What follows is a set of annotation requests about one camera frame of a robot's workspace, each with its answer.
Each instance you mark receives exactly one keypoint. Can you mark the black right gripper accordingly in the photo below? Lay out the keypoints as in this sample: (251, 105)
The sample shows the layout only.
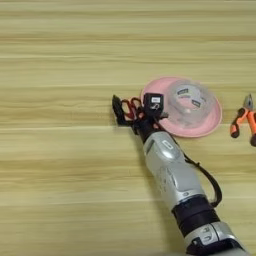
(145, 128)

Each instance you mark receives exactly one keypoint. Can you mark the orange black pliers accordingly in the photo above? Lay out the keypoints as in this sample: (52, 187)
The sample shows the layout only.
(238, 120)

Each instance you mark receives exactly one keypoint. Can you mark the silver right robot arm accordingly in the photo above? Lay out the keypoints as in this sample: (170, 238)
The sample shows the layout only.
(166, 160)

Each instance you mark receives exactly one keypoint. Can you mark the small black box white label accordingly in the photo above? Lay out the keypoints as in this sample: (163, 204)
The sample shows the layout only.
(153, 103)

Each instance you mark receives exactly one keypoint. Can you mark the pink round plate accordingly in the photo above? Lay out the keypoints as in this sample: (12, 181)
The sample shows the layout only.
(155, 90)

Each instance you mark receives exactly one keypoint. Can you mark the clear tape roll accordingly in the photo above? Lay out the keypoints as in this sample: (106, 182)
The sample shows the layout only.
(190, 110)

